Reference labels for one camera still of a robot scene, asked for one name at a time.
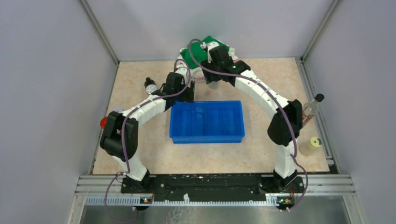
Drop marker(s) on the green folded cloth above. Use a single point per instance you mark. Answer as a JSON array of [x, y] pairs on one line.
[[199, 54]]

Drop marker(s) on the white-lidded brown spice jar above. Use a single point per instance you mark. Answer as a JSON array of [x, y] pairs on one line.
[[118, 109]]

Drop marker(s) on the small black cap bottle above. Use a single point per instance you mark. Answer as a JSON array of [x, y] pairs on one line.
[[149, 82]]

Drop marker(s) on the tall dark sauce bottle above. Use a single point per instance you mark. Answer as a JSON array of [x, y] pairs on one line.
[[311, 108]]

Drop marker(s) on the white folded cloth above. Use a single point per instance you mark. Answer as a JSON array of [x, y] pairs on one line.
[[231, 53]]

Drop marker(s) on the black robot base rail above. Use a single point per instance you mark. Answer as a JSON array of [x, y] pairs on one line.
[[252, 189]]

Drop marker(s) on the black-capped squeeze bottle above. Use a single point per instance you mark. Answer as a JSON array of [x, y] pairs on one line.
[[213, 85]]

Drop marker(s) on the white plastic basket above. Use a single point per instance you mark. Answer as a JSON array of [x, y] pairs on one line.
[[197, 75]]

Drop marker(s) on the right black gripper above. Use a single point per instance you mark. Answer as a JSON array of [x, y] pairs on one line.
[[209, 78]]

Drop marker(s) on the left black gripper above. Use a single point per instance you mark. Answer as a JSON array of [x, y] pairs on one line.
[[187, 96]]

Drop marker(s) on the red-lidded jar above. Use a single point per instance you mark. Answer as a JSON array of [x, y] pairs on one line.
[[103, 122]]

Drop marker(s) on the silver-lidded clear shaker bottle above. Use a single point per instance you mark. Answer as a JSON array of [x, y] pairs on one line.
[[150, 89]]

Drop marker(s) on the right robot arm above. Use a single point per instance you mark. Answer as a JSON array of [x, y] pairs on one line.
[[286, 115]]

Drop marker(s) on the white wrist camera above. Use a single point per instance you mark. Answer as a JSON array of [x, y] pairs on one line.
[[208, 46], [185, 72]]

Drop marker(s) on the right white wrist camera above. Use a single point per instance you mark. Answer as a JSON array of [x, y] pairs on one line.
[[208, 46]]

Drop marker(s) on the blue plastic divided tray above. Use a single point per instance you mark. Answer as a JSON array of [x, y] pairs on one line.
[[207, 122]]

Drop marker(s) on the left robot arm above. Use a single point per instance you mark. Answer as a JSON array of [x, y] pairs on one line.
[[120, 129]]

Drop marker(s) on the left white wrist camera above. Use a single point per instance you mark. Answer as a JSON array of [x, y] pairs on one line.
[[185, 72]]

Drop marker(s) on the yellow-lidded beige jar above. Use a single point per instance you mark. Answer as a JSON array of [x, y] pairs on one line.
[[310, 146]]

